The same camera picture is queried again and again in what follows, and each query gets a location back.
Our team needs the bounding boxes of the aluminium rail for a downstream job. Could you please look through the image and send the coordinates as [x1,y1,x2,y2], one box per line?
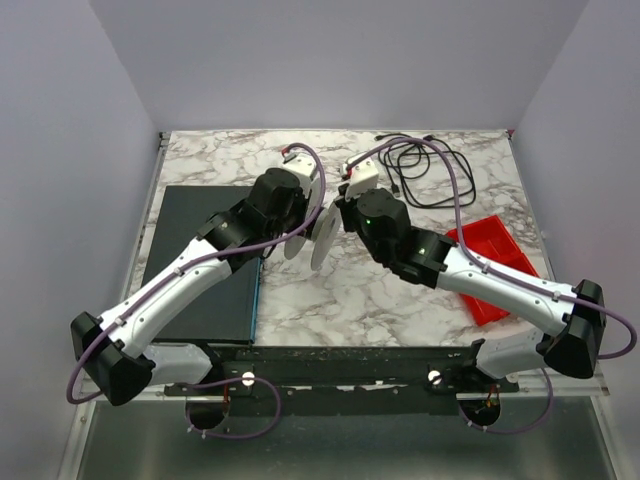
[507,370,610,397]

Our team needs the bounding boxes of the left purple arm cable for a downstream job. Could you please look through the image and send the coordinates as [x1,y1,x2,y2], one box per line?
[66,142,329,441]

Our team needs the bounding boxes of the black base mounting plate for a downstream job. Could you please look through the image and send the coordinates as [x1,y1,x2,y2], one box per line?
[164,346,519,416]

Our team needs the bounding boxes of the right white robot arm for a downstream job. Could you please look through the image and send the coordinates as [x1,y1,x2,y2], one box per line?
[336,184,606,379]

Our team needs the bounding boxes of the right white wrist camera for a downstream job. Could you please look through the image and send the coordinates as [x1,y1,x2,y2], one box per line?
[339,159,379,201]

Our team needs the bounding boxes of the black flat box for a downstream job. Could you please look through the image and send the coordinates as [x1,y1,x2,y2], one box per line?
[142,185,262,344]

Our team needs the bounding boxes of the grey cable spool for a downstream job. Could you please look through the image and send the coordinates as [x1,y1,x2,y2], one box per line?
[284,200,342,271]

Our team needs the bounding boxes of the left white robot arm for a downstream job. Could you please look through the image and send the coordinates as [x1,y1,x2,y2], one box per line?
[70,165,326,406]

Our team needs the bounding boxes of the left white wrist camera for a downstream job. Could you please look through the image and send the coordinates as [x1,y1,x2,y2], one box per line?
[282,151,318,181]

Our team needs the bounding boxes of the red plastic tray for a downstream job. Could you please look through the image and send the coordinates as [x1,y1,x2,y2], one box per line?
[461,215,538,326]

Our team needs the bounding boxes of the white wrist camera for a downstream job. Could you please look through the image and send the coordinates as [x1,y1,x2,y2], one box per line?
[339,159,379,201]
[282,151,318,181]

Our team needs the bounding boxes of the black usb cable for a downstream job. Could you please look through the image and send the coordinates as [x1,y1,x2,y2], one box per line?
[374,132,477,209]

